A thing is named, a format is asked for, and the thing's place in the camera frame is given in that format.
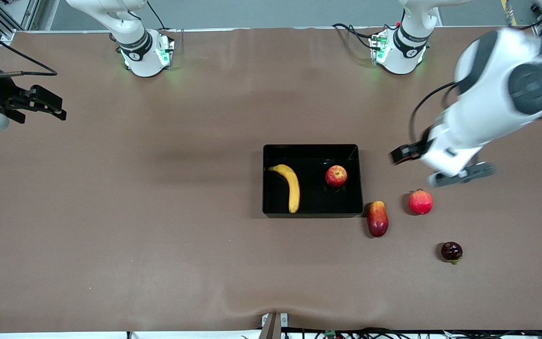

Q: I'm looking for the red yellow apple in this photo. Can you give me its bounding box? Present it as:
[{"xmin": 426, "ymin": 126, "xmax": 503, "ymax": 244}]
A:
[{"xmin": 325, "ymin": 165, "xmax": 348, "ymax": 188}]

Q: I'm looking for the black rectangular plastic box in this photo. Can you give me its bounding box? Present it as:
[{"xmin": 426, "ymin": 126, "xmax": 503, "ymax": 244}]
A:
[{"xmin": 262, "ymin": 144, "xmax": 364, "ymax": 218}]

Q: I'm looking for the yellow banana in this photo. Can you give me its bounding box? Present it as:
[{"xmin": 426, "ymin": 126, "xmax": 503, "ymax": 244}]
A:
[{"xmin": 268, "ymin": 164, "xmax": 301, "ymax": 214}]

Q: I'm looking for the red pomegranate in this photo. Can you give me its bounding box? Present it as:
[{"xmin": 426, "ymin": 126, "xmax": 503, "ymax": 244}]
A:
[{"xmin": 408, "ymin": 189, "xmax": 434, "ymax": 216}]

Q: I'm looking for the red yellow mango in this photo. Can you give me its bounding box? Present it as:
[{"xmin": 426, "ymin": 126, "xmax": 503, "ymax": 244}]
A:
[{"xmin": 367, "ymin": 201, "xmax": 389, "ymax": 238}]

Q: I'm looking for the dark purple mangosteen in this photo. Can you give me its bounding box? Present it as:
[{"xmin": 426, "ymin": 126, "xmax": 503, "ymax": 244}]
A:
[{"xmin": 441, "ymin": 242, "xmax": 463, "ymax": 265}]

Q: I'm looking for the brown table cover mat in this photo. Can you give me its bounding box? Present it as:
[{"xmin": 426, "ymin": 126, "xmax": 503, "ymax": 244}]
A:
[{"xmin": 0, "ymin": 26, "xmax": 542, "ymax": 334}]

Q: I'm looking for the yellow floor tape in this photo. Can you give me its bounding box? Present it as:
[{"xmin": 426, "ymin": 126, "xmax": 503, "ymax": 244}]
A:
[{"xmin": 501, "ymin": 0, "xmax": 519, "ymax": 26}]

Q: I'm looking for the aluminium frame profile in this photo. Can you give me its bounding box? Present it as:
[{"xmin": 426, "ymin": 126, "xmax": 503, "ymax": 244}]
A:
[{"xmin": 0, "ymin": 0, "xmax": 60, "ymax": 45}]

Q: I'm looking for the black left base cable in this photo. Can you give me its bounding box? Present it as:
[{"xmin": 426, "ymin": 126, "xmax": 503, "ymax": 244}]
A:
[{"xmin": 331, "ymin": 23, "xmax": 382, "ymax": 50}]

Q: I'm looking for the black base cable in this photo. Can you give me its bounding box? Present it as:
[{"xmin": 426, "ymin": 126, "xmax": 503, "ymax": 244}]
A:
[
  {"xmin": 331, "ymin": 23, "xmax": 382, "ymax": 50},
  {"xmin": 146, "ymin": 0, "xmax": 167, "ymax": 31}
]

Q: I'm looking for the black right base cable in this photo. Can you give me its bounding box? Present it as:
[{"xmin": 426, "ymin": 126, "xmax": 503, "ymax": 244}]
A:
[{"xmin": 146, "ymin": 0, "xmax": 167, "ymax": 31}]

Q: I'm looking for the grey metal mount bracket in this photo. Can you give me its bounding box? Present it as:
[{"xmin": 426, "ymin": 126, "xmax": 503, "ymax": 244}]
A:
[{"xmin": 258, "ymin": 312, "xmax": 289, "ymax": 339}]

